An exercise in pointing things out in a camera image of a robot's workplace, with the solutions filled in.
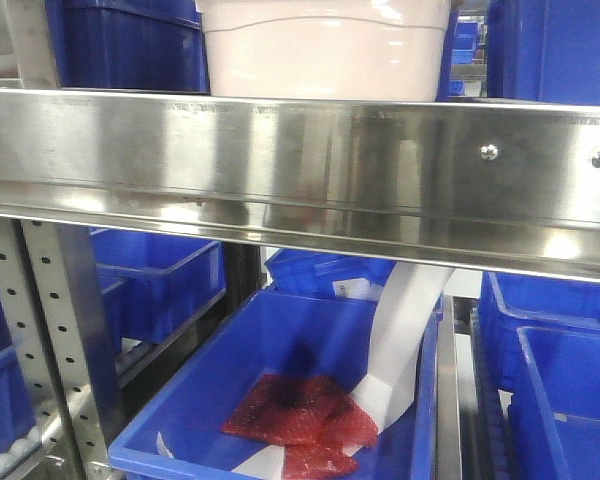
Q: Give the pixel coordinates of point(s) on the perforated steel shelf post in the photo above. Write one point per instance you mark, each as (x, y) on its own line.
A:
(52, 301)

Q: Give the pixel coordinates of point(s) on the blue bin lower left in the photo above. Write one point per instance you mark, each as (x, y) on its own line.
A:
(167, 279)

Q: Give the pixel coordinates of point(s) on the blue bin upper right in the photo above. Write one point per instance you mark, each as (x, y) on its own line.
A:
(545, 51)

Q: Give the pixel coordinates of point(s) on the steel shelf front rail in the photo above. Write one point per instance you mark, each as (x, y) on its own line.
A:
(502, 186)

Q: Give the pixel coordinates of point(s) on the blue bin upper left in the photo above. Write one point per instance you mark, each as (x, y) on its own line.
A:
(135, 44)

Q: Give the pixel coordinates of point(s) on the red bubble wrap bag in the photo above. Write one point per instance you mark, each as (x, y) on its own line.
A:
(312, 419)

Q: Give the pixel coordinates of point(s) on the blue bin behind centre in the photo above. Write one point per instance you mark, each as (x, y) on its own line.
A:
(328, 275)

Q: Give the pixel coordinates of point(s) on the blue bin lower right front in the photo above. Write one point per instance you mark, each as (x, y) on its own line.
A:
(555, 408)

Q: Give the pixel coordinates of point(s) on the pale pink storage bin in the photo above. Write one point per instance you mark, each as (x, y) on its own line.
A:
(350, 50)

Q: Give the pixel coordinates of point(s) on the blue bin lower right back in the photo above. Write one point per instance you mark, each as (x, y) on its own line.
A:
(509, 302)

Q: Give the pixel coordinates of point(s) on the white paper strip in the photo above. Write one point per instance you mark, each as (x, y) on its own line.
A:
(383, 353)

